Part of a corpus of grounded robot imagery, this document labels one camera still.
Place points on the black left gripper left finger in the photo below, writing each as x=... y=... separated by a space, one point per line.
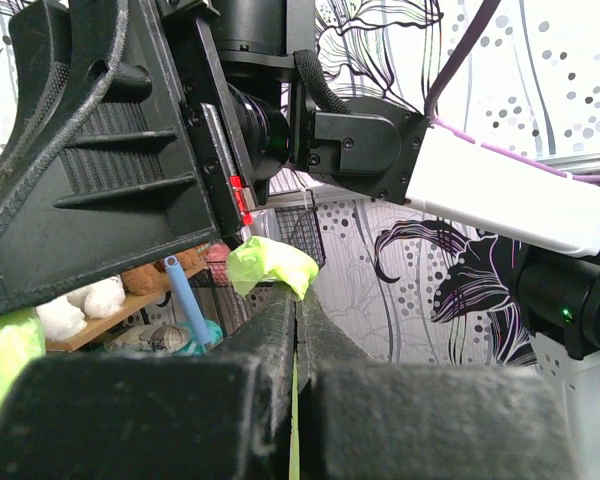
x=260 y=390

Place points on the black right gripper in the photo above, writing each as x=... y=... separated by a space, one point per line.
x=99 y=175

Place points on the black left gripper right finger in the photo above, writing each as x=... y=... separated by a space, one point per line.
x=364 y=419

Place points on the green plastic trash bag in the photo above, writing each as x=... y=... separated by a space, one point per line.
x=270 y=265

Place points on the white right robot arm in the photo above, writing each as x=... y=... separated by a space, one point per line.
x=381 y=153

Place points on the brown teddy bear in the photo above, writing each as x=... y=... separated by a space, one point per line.
x=152 y=277

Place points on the wooden metal shelf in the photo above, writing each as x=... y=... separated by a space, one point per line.
x=96 y=327

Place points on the white grey plush dog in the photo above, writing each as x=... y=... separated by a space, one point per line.
x=67 y=315

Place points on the black wire basket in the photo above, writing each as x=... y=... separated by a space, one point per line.
x=294 y=226

